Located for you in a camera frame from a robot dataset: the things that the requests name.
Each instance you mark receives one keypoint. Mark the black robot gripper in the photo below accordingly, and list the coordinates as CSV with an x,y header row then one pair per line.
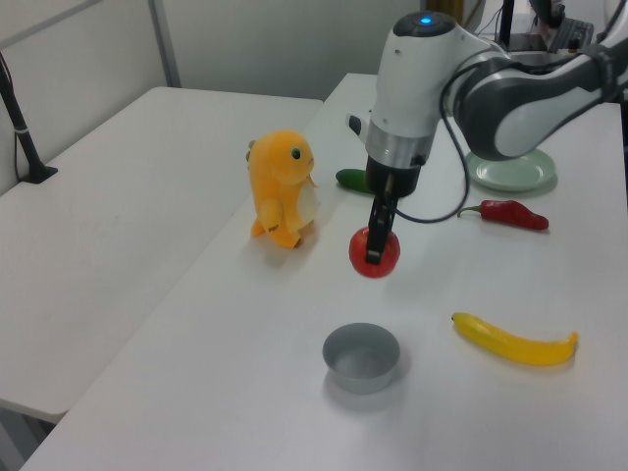
x,y
392,179

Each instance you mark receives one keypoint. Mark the red apple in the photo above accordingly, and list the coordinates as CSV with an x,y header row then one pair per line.
x,y
358,255

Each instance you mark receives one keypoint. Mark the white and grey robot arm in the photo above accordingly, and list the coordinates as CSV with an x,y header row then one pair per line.
x,y
407,73

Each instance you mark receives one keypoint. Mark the grey bowl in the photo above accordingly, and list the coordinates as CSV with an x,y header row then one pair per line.
x,y
360,363

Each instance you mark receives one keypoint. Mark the green cucumber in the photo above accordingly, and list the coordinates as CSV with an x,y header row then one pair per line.
x,y
350,179

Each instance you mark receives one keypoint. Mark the orange plush toy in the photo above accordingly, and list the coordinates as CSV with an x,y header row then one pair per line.
x,y
282,191

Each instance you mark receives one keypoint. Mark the red chili pepper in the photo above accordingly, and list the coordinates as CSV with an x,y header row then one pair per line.
x,y
510,213

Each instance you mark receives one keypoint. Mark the pale green plate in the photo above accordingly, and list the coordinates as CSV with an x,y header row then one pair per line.
x,y
515,175

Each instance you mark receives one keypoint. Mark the yellow banana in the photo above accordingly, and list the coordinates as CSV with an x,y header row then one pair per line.
x,y
515,343

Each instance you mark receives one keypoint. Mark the black upright pole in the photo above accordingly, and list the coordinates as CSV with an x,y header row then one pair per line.
x,y
507,19

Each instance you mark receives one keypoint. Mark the emergency stop button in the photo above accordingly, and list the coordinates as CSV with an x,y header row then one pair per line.
x,y
573,47

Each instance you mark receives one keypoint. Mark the black computer keyboard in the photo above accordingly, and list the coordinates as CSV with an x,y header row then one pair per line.
x,y
571,32

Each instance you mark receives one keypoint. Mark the black pole with flat foot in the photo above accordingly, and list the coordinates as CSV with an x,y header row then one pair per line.
x,y
22,132

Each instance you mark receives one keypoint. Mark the grey partition frame post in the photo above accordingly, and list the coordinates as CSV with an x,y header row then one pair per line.
x,y
164,44

